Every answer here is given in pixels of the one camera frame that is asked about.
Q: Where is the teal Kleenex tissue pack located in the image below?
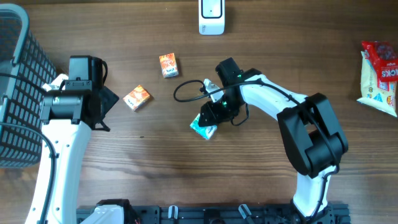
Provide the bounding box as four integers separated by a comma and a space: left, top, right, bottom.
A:
190, 114, 217, 140

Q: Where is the orange Kleenex Cherish pack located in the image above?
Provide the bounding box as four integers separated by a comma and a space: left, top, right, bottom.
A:
123, 85, 150, 111

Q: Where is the orange Kleenex Enjoy pack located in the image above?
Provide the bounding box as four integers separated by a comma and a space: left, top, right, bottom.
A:
159, 53, 179, 78

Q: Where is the yellow chips bag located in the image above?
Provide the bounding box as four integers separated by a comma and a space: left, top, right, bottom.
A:
357, 51, 397, 118

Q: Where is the red snack packet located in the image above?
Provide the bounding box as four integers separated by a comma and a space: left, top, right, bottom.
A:
361, 41, 397, 82

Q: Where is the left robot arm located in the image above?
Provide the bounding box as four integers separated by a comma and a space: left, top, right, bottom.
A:
26, 55, 119, 223

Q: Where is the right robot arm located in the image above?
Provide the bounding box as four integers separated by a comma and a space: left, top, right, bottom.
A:
198, 58, 350, 223

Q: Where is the white barcode scanner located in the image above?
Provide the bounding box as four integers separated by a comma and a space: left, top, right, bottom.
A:
198, 0, 225, 35

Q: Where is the grey plastic shopping basket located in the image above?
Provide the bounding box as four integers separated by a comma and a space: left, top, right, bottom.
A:
1, 4, 57, 168

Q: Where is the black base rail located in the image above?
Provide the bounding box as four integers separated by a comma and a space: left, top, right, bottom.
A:
76, 203, 351, 224

